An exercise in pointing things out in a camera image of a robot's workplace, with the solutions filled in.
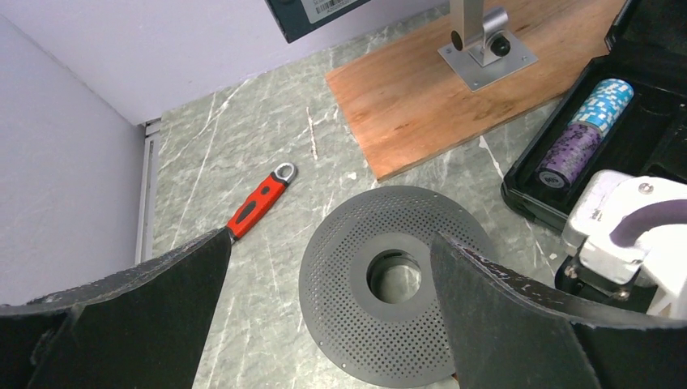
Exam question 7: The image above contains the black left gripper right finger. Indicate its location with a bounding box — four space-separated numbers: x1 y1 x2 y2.
430 233 686 388

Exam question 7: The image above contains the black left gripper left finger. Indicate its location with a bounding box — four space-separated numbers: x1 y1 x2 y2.
1 228 232 388

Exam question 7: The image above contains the purple poker chip stack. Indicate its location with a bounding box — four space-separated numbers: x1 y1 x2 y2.
536 123 603 190

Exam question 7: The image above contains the blue white poker chip stack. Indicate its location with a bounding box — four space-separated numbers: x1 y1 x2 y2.
569 78 634 137

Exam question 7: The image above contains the black poker set case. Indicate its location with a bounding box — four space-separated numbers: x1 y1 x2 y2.
501 1 686 232

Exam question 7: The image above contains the black perforated filament spool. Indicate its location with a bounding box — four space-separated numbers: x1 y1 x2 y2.
299 186 495 388

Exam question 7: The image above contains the wooden base board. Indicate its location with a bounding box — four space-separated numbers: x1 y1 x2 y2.
326 1 623 181

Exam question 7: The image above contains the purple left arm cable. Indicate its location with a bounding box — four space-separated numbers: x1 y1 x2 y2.
610 199 687 249

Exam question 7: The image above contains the red handled adjustable wrench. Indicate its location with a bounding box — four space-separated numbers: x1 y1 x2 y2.
226 162 298 244

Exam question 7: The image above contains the grey metal stand bracket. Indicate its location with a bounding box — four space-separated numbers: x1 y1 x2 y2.
438 0 538 92

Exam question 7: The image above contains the dark teal network switch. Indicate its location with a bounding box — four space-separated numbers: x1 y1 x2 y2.
266 0 369 44

